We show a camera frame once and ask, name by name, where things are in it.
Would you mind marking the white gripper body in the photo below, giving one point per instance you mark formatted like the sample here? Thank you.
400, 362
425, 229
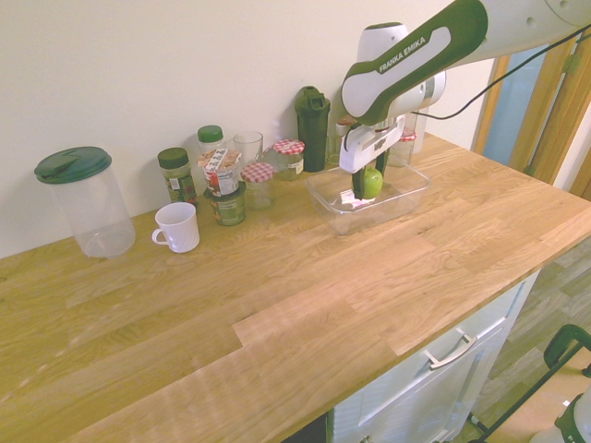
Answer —
365, 147

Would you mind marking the clear pitcher with green lid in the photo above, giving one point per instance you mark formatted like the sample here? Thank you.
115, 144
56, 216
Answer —
92, 207

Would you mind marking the small jar red checked lid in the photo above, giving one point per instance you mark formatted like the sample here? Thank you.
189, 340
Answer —
258, 184

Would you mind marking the spice jar with dark lid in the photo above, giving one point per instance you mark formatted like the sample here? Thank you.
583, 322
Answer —
177, 177

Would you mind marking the clear plastic container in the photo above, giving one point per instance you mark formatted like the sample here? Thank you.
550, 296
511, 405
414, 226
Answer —
401, 194

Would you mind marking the empty jar red checked lid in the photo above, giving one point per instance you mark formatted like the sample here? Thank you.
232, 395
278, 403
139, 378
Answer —
408, 148

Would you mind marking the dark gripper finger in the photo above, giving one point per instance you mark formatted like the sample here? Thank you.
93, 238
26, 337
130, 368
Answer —
381, 164
359, 187

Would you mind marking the dark green shaker bottle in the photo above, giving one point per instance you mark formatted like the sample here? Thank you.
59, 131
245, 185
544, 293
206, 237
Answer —
313, 129

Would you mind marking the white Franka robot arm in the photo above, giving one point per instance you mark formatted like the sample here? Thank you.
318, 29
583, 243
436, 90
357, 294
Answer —
369, 92

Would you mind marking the wooden door frame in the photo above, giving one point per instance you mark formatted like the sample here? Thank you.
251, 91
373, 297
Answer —
554, 115

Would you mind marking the green black stand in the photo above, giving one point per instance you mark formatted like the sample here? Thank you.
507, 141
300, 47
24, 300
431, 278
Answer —
561, 343

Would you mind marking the labelled jar red checked lid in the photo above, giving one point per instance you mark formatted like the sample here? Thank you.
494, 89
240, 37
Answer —
290, 159

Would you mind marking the yogurt cup with foil lid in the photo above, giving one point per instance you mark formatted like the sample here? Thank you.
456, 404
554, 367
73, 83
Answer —
220, 173

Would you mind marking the tall clear glass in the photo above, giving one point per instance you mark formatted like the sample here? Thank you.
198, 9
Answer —
333, 150

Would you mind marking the white ceramic mug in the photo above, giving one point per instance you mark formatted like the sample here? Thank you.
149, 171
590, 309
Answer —
177, 228

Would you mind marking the green apple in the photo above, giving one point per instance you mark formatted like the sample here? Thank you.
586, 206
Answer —
374, 184

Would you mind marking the clear drinking glass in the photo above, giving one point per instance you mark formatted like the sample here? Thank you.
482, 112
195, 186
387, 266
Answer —
248, 145

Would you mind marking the clear jar with green cap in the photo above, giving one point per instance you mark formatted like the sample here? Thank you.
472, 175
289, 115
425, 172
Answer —
210, 136

